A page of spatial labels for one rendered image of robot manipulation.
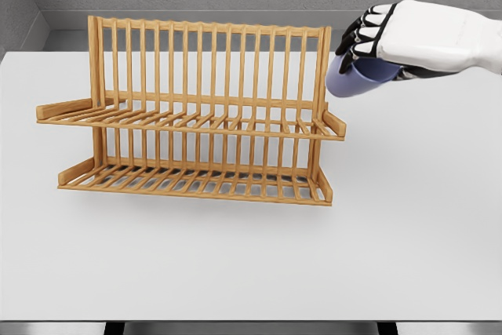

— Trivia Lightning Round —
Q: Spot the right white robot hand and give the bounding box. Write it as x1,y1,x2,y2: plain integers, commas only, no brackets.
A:
335,0,482,82

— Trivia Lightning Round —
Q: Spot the blue-purple cup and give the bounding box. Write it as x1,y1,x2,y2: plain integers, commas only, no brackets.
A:
325,54,402,98

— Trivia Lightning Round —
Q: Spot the wooden two-tier dish rack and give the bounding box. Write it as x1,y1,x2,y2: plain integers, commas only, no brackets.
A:
35,15,347,207

